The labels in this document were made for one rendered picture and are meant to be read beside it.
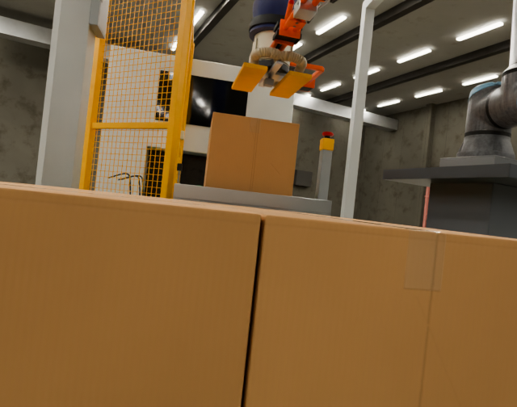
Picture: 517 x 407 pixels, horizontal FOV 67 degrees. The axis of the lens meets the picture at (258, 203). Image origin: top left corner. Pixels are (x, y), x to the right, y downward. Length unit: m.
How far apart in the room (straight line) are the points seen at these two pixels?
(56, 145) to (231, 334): 2.14
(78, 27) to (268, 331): 2.34
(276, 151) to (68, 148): 1.23
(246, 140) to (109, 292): 1.42
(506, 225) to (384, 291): 1.12
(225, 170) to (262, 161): 0.17
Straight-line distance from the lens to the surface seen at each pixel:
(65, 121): 2.50
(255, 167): 1.78
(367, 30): 5.39
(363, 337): 0.49
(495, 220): 1.52
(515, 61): 1.58
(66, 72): 2.56
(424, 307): 0.52
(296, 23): 1.53
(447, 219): 1.58
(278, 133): 1.82
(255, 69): 1.67
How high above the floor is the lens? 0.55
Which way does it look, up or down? level
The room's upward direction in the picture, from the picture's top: 6 degrees clockwise
